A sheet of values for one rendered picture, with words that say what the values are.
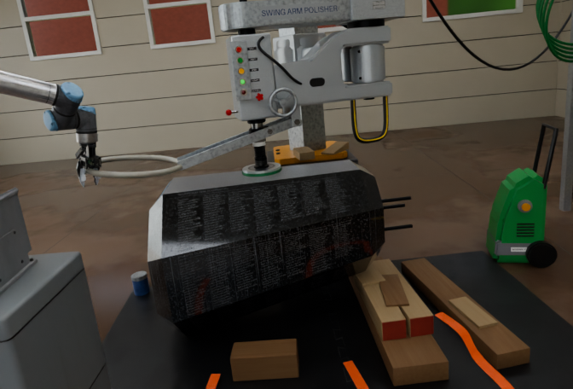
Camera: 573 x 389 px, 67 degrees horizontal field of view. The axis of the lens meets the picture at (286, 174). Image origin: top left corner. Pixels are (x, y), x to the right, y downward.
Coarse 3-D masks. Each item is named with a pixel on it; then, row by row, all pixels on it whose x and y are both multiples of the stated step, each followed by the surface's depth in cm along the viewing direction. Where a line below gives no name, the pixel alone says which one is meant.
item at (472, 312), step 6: (450, 300) 224; (456, 300) 224; (462, 300) 223; (468, 300) 223; (456, 306) 219; (462, 306) 218; (468, 306) 218; (474, 306) 217; (462, 312) 214; (468, 312) 213; (474, 312) 212; (480, 312) 212; (468, 318) 209; (474, 318) 208; (480, 318) 207; (486, 318) 207; (492, 318) 206; (474, 324) 205; (480, 324) 203; (486, 324) 202; (492, 324) 203
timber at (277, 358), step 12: (240, 348) 198; (252, 348) 197; (264, 348) 196; (276, 348) 195; (288, 348) 195; (240, 360) 191; (252, 360) 191; (264, 360) 191; (276, 360) 191; (288, 360) 191; (240, 372) 193; (252, 372) 193; (264, 372) 193; (276, 372) 192; (288, 372) 192
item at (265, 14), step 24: (264, 0) 208; (288, 0) 211; (312, 0) 214; (336, 0) 217; (360, 0) 218; (384, 0) 221; (240, 24) 208; (264, 24) 210; (288, 24) 214; (312, 24) 225; (336, 24) 240; (360, 24) 226; (384, 24) 230
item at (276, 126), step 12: (276, 120) 239; (288, 120) 229; (252, 132) 226; (264, 132) 227; (276, 132) 229; (216, 144) 233; (228, 144) 224; (240, 144) 225; (180, 156) 230; (192, 156) 220; (204, 156) 222; (216, 156) 223
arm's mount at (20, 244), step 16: (16, 192) 128; (0, 208) 120; (16, 208) 128; (0, 224) 119; (16, 224) 127; (0, 240) 118; (16, 240) 126; (0, 256) 117; (16, 256) 125; (0, 272) 116; (16, 272) 124; (0, 288) 116
